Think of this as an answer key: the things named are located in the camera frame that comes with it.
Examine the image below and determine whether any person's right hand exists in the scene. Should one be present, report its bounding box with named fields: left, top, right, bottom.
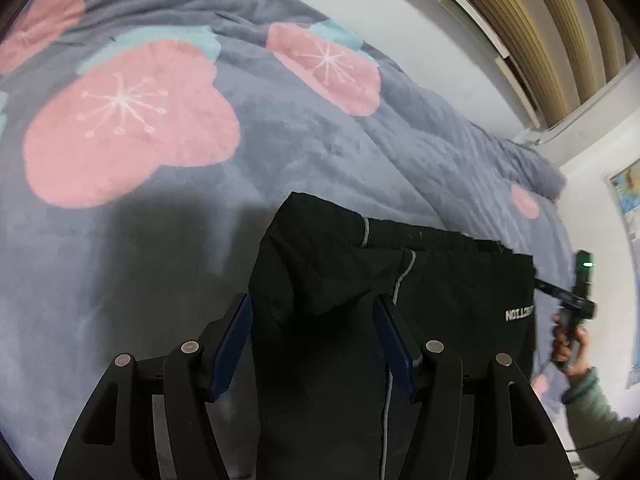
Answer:
left=550, top=312, right=592, bottom=377

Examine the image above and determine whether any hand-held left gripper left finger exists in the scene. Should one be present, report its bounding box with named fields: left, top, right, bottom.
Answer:
left=52, top=292, right=253, bottom=480

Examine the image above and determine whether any colourful wall map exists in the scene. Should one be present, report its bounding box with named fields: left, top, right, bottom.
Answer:
left=605, top=159, right=640, bottom=392

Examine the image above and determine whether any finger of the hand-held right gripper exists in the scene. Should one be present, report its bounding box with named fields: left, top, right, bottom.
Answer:
left=532, top=277, right=576, bottom=307

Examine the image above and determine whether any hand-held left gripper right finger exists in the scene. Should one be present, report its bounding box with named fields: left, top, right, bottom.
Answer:
left=372, top=294, right=577, bottom=480

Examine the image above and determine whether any grey floral blanket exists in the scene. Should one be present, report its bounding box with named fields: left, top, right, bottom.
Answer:
left=0, top=0, right=577, bottom=480

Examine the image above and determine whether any person's right forearm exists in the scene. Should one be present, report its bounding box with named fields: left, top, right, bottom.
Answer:
left=560, top=367, right=640, bottom=476

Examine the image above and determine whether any black hooded jacket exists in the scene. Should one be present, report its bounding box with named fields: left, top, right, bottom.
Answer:
left=248, top=191, right=539, bottom=480

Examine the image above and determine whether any brown striped window blind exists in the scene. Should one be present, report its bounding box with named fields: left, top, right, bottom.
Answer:
left=412, top=0, right=637, bottom=132

